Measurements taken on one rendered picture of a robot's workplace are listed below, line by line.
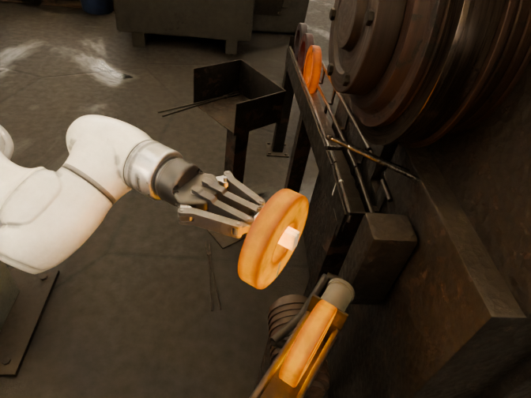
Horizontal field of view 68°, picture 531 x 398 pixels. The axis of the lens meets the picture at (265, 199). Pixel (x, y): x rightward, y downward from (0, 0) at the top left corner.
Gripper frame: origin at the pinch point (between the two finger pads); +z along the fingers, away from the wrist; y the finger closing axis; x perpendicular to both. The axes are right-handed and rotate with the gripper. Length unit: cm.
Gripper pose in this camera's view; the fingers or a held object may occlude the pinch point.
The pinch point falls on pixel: (275, 230)
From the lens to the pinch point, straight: 57.7
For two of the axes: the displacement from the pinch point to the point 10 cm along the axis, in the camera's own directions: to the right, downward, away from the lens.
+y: -5.2, 5.3, -6.7
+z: 8.5, 4.0, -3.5
